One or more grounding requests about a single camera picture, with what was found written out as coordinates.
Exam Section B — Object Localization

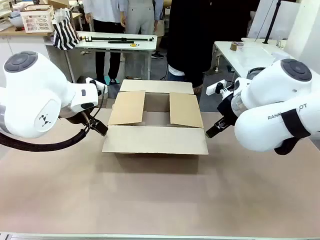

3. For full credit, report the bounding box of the white table with grey legs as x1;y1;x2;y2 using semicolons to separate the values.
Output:
74;30;159;81

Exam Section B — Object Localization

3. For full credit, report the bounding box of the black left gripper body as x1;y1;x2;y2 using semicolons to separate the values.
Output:
59;110;93;126

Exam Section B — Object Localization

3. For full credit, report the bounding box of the white board panel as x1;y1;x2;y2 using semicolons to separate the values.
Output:
246;0;301;40

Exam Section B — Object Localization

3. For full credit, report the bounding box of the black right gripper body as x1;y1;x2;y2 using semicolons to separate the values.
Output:
216;93;241;121

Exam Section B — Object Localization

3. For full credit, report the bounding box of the black strap on arm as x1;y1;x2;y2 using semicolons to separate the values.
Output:
273;108;312;156

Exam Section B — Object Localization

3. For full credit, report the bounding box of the black light stand pole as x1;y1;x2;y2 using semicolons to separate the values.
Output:
261;0;283;45

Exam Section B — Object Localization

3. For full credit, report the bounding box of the person in white shirt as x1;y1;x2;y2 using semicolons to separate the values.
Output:
83;0;127;85

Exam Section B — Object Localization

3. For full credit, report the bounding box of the large white curved table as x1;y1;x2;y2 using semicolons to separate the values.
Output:
213;37;297;81

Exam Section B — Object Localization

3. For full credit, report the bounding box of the black white striped bag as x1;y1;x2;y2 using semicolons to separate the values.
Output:
51;8;81;51

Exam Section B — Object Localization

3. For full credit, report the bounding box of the person in black clothes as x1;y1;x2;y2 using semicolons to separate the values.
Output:
165;0;251;95

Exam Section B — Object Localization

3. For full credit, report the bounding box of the brown cardboard shipping box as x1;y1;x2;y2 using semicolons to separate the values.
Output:
101;79;210;156

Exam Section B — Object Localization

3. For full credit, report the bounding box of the teal slipper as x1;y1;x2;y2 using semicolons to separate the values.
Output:
104;75;121;85

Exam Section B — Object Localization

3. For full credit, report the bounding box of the white plastic crate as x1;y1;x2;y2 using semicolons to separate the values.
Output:
20;4;56;34

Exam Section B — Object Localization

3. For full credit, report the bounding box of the white power strip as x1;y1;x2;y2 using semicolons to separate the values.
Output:
206;79;228;96

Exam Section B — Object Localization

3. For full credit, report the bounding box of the person in grey trousers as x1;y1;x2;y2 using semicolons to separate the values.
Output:
119;0;166;79

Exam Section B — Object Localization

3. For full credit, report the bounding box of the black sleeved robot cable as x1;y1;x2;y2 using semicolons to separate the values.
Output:
0;127;89;153

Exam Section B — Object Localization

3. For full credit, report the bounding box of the brown packing tape roll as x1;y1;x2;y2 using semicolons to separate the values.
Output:
229;41;245;52

